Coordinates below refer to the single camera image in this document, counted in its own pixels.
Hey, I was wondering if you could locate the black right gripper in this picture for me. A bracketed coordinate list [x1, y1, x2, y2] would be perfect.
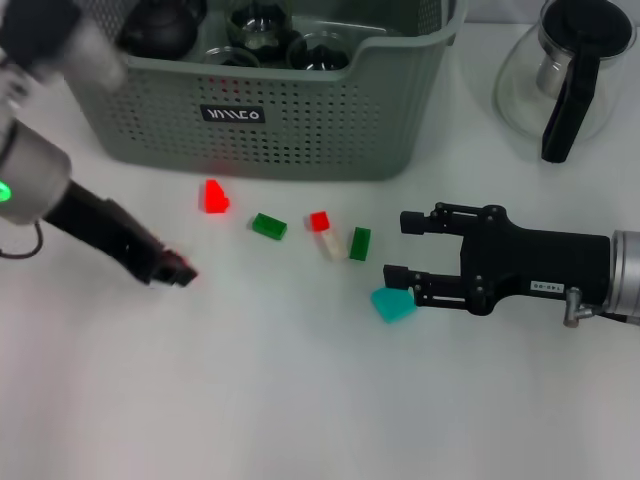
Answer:
[383, 201, 614, 318]

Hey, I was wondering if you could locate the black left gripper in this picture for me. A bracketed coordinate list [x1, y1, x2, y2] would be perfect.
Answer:
[43, 179, 200, 290]

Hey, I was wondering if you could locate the red sloped toy brick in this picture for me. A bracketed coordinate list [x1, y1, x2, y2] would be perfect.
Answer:
[203, 178, 232, 215]

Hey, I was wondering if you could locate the green toy brick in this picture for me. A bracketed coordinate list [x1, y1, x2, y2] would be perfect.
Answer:
[251, 212, 289, 242]
[348, 226, 373, 261]

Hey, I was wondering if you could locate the glass teacup black sleeve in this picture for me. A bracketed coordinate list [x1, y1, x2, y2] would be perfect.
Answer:
[225, 0, 296, 51]
[287, 30, 351, 72]
[203, 45, 262, 69]

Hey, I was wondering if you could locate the grey perforated storage bin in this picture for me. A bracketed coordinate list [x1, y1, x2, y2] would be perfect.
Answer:
[24, 0, 469, 182]

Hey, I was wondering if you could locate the teal flat toy brick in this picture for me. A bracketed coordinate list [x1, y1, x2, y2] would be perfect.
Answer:
[370, 287, 418, 325]

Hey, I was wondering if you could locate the white toy brick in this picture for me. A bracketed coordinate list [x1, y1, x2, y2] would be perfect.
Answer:
[319, 229, 349, 262]

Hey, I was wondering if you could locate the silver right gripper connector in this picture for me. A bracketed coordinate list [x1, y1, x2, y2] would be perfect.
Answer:
[563, 287, 599, 328]

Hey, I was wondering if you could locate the dark clay teapot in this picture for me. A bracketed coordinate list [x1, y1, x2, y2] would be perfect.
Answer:
[119, 0, 207, 57]

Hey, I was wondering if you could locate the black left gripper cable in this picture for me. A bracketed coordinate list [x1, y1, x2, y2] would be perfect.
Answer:
[0, 219, 45, 260]

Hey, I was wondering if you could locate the glass pitcher black handle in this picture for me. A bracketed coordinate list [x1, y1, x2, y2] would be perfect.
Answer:
[493, 0, 636, 165]

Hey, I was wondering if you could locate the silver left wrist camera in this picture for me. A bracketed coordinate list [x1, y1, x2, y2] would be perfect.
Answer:
[0, 0, 127, 91]

